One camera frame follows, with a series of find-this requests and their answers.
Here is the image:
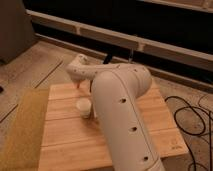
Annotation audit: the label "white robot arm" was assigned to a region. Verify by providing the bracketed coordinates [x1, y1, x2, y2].
[67, 54, 165, 171]

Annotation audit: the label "light wooden board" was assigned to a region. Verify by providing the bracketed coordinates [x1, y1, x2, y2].
[38, 81, 188, 171]

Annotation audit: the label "grey cabinet corner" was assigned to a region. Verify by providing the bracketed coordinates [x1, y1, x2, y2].
[0, 0, 36, 63]

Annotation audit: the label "yellow green mat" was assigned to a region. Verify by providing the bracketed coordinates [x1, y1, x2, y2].
[0, 89, 49, 171]

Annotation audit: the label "black floor cables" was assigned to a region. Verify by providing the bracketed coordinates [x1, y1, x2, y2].
[164, 94, 213, 171]

